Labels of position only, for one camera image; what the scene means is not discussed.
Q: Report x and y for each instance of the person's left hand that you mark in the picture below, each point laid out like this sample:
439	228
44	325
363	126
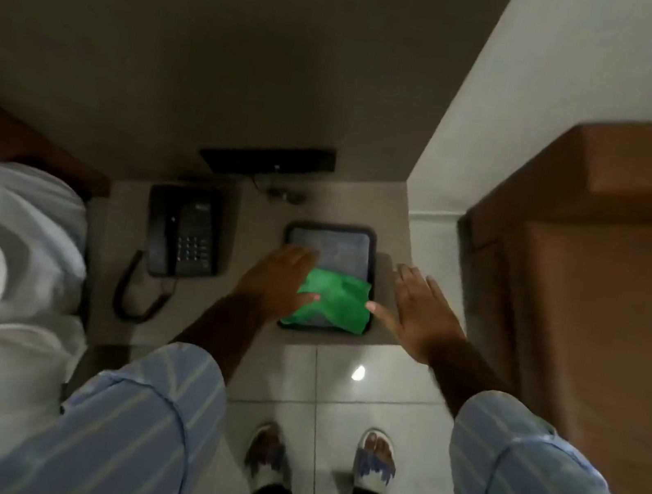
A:
273	281

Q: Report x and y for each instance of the person's right hand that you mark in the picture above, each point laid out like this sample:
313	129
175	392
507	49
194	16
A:
422	322

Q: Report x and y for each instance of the person's left thumb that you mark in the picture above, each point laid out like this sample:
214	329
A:
308	298

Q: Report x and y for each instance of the person's right thumb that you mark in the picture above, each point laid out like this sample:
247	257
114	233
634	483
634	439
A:
380	313

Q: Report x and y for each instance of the person's right forearm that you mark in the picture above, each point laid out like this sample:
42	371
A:
522	488

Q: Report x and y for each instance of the person's left forearm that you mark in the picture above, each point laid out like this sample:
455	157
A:
148	413

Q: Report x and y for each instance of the green cloth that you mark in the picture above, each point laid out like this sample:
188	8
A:
338	305

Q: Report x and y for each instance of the black rectangular tray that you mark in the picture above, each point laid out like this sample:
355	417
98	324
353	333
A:
335	245

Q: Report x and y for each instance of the grey bedside table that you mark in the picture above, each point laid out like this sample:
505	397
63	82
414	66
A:
257	213

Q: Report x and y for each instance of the black desk telephone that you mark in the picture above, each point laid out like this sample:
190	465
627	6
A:
182	232

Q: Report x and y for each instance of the person's right sandal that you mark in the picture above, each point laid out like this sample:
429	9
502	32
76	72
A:
376	460

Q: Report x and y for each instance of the person's sandal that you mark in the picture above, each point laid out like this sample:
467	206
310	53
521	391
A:
376	460
269	455

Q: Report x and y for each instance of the person's left sandal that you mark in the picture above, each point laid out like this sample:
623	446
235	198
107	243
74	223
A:
269	455

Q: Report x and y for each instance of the brown wooden cabinet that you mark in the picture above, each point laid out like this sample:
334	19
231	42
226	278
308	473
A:
617	292

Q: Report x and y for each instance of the brown wooden headboard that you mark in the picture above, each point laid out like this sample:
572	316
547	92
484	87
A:
20	139

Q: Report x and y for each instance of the black wall switch panel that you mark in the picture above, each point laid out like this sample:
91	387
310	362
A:
269	158

